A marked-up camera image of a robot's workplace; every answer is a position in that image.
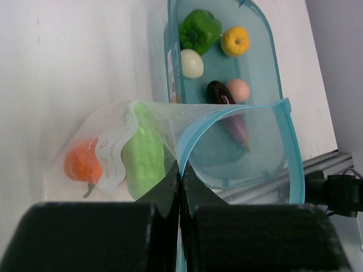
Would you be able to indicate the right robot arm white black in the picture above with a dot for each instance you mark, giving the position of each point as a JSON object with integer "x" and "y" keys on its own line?
{"x": 342, "y": 194}

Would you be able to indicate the purple eggplant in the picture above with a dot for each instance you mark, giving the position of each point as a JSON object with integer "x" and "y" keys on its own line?
{"x": 217, "y": 93}

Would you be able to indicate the green bell pepper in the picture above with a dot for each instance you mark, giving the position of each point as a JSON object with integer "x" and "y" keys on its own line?
{"x": 199, "y": 31}

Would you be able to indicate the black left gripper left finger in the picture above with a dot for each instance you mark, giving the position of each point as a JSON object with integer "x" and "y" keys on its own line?
{"x": 99, "y": 236}

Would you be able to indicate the teal plastic tray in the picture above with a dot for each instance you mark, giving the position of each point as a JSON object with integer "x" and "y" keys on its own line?
{"x": 217, "y": 158}

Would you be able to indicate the clear zip top bag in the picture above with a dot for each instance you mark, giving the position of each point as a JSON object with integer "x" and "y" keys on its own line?
{"x": 181, "y": 125}

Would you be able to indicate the pink egg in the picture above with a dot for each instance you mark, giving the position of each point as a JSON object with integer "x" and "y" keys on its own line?
{"x": 239, "y": 90}

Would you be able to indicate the white egg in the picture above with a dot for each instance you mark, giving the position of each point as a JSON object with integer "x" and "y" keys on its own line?
{"x": 192, "y": 64}

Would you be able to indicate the light green cucumber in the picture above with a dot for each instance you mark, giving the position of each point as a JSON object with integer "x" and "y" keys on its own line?
{"x": 143, "y": 155}

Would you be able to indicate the yellow small pumpkin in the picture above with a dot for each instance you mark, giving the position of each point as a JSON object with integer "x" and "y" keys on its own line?
{"x": 235, "y": 41}

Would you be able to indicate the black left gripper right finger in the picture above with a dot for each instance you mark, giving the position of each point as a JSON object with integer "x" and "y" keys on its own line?
{"x": 218, "y": 236}

